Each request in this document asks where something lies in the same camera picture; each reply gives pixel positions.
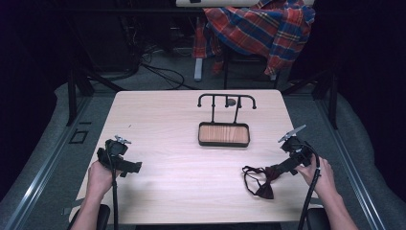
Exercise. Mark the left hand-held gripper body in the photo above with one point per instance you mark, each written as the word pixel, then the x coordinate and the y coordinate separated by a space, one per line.
pixel 115 148

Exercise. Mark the aluminium floor rail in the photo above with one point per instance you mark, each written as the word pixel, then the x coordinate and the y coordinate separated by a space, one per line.
pixel 354 172
pixel 41 172

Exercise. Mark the person's right hand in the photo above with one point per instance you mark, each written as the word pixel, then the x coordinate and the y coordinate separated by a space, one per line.
pixel 319 179

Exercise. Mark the black square floor frame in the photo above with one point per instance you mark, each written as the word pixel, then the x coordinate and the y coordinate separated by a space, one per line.
pixel 78 136

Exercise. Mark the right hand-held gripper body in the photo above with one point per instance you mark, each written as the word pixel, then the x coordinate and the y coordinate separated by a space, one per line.
pixel 297 150

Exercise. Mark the black chair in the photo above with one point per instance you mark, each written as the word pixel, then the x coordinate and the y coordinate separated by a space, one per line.
pixel 242 64

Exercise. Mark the black metal stand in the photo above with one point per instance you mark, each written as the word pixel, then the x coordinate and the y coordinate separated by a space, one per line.
pixel 328 96
pixel 75 92

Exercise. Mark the red blue plaid shirt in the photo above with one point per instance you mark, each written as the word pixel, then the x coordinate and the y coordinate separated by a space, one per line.
pixel 265 28

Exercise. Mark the black rack with wooden tray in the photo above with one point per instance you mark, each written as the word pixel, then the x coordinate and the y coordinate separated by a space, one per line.
pixel 223 134

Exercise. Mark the person's left hand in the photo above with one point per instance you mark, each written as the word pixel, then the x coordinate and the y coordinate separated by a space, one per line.
pixel 101 179

